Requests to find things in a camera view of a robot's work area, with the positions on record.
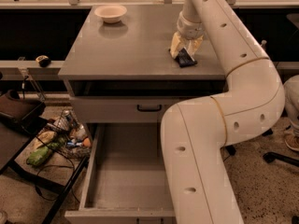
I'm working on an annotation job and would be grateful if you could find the black power adapter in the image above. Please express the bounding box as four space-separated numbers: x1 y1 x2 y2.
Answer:
226 146 236 156

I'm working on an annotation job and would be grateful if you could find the green snack bag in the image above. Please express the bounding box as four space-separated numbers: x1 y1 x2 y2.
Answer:
26 142 60 167

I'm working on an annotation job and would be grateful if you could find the person's shoe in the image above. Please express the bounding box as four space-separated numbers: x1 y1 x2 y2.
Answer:
284 134 299 152

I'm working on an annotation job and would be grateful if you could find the grey drawer cabinet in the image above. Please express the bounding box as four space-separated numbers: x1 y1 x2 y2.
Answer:
58 3 230 133

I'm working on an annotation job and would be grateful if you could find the black drawer handle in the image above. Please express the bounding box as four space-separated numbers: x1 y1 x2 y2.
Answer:
136 105 162 112

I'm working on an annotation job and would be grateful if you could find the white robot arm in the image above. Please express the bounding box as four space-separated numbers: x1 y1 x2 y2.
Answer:
161 0 285 224

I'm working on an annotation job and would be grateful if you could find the black chair base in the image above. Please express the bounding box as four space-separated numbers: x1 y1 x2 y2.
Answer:
263 152 299 167

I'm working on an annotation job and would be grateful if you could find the white paper bowl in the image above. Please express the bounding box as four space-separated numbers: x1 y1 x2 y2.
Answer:
94 5 127 24

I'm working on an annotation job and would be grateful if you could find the black side cart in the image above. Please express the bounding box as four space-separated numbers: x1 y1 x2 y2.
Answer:
0 90 89 224

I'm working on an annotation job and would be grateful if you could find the yellow chip bag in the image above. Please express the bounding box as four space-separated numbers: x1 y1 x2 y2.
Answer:
34 131 57 149

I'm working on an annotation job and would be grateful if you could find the open grey bottom drawer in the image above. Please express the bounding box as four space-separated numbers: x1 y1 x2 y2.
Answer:
65 123 177 224

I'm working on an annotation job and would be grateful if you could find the dark blue snack bar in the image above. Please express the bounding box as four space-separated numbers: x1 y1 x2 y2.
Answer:
174 48 197 68

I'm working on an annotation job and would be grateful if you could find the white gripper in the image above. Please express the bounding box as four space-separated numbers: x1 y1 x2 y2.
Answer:
170 12 204 59

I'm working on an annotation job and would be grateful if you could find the closed grey middle drawer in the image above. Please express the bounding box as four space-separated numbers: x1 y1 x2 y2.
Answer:
70 96 178 123

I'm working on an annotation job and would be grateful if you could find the black tape measure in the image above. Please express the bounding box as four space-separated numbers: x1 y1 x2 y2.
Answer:
36 55 51 68

